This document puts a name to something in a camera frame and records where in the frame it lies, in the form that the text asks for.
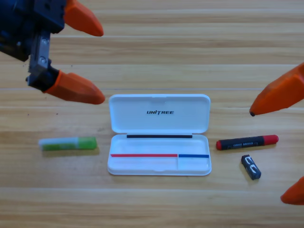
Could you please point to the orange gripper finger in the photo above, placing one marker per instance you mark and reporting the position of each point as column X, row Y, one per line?
column 282, row 95
column 295, row 194
column 76, row 89

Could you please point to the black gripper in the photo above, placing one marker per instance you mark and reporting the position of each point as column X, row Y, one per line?
column 14, row 28

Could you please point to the black eraser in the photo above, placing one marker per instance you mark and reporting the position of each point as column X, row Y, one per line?
column 251, row 167

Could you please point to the green highlighter pen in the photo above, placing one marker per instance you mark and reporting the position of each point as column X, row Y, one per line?
column 69, row 144

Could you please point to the red and black marker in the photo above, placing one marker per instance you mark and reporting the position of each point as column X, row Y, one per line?
column 244, row 142

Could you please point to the white Unitree pencil case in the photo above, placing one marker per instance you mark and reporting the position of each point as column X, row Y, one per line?
column 159, row 147

